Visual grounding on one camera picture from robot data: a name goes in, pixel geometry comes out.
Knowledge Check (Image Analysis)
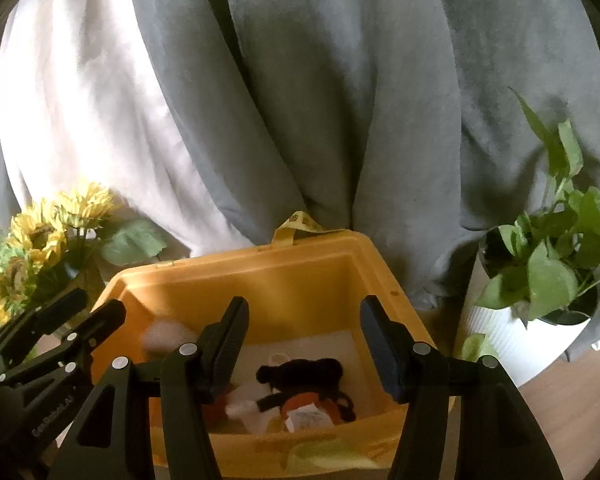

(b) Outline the black penguin plush toy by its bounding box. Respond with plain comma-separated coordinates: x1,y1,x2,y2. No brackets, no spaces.
199,351,358,436

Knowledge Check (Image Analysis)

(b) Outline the white cloth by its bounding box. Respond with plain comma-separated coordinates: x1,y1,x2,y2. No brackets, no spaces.
226,330,373,436

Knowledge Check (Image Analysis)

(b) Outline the yellow sunflower bouquet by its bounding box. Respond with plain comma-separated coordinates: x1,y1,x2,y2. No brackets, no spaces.
0,182,168,327

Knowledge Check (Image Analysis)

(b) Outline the white plant pot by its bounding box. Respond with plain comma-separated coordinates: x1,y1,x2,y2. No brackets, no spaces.
454,238,597,386

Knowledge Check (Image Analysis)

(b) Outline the orange plastic storage box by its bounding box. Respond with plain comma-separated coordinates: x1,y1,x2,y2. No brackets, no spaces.
92,231,429,479

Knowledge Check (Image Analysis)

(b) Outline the green leafy houseplant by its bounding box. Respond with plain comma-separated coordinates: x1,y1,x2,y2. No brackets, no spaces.
455,99,600,384

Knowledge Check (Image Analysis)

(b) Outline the grey curtain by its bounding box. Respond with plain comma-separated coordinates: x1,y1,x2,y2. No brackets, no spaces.
0,0,600,361

